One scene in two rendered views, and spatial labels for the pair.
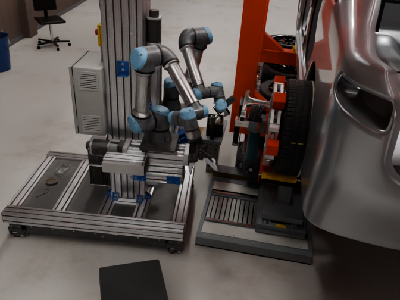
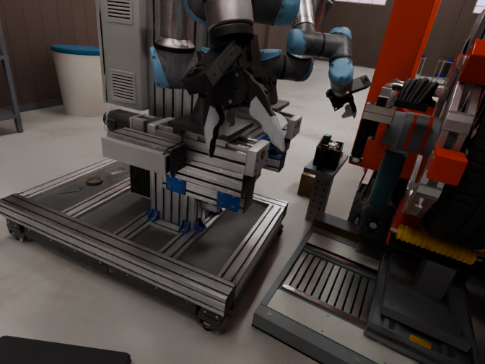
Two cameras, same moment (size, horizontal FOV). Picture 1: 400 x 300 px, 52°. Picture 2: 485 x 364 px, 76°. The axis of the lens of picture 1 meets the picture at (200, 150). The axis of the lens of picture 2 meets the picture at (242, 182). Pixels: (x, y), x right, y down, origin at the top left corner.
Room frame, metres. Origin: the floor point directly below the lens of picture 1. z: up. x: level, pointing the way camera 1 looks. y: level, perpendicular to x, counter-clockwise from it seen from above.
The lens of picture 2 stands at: (1.32, -0.18, 1.12)
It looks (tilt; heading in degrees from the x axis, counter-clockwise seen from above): 26 degrees down; 18
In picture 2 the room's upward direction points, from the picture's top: 7 degrees clockwise
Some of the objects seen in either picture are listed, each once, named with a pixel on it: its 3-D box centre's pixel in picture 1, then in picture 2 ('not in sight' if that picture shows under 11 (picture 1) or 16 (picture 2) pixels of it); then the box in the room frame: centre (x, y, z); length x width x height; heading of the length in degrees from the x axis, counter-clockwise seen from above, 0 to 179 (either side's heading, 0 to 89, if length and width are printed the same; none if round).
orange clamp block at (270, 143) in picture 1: (272, 147); (445, 165); (2.24, -0.45, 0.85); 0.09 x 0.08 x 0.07; 172
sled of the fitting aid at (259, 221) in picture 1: (280, 210); (417, 306); (2.53, -0.66, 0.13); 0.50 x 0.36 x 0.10; 172
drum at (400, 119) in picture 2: (262, 123); (417, 133); (2.56, -0.42, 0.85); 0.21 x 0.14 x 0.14; 82
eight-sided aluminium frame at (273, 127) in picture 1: (272, 125); (439, 139); (2.55, -0.49, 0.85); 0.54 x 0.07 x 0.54; 172
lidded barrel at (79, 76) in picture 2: not in sight; (84, 81); (4.20, 2.82, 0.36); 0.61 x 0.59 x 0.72; 177
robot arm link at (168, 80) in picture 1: (172, 87); (268, 64); (2.78, 0.23, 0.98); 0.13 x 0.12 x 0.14; 121
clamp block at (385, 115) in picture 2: (242, 121); (379, 112); (2.41, -0.26, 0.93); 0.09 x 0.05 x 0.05; 82
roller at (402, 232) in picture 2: (278, 177); (434, 243); (2.42, -0.57, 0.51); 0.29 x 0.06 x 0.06; 82
